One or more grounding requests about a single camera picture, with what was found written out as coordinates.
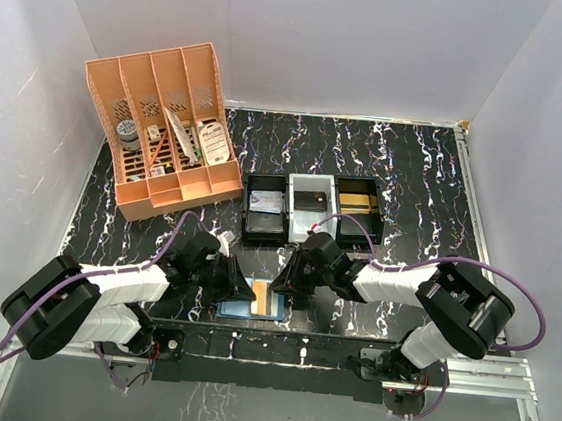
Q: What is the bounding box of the black tray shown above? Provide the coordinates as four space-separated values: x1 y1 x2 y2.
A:
241 173 289 247
335 175 386 249

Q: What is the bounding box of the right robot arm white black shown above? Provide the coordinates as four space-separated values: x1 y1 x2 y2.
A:
270 232 515 381

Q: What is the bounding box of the blue leather card holder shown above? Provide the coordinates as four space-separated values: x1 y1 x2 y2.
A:
217 277 285 322

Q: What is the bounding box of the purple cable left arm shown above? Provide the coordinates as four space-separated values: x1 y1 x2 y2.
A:
0 190 211 398

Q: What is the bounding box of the white labelled blister pack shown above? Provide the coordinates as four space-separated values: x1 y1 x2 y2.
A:
198 120 231 166

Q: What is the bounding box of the white plastic bin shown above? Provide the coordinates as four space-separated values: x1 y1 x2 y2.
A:
287 173 338 243

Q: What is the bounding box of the orange plastic file organizer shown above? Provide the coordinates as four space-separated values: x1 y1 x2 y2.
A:
85 43 243 221

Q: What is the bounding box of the roll of tape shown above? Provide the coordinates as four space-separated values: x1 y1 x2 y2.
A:
116 119 141 152

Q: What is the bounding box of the gold box in tray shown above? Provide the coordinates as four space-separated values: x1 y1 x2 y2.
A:
339 192 379 215

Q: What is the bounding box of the silver card in tray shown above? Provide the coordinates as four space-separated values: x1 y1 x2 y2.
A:
248 190 284 214

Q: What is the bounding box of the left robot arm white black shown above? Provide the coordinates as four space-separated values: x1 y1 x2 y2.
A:
0 231 256 360

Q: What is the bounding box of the white paper packet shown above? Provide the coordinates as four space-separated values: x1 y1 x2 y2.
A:
164 108 197 166

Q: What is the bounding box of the black tray left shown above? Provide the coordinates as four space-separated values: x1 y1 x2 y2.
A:
241 173 289 247

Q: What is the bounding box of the small white eraser box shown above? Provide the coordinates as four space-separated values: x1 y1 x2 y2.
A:
147 125 161 142

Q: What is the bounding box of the gold orange credit card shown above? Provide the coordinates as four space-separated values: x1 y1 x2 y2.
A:
250 279 284 320

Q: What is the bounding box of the orange pencil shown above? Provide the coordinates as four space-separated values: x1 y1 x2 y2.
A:
149 130 168 167

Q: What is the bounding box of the black tray right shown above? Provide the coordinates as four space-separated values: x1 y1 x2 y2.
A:
335 175 386 249

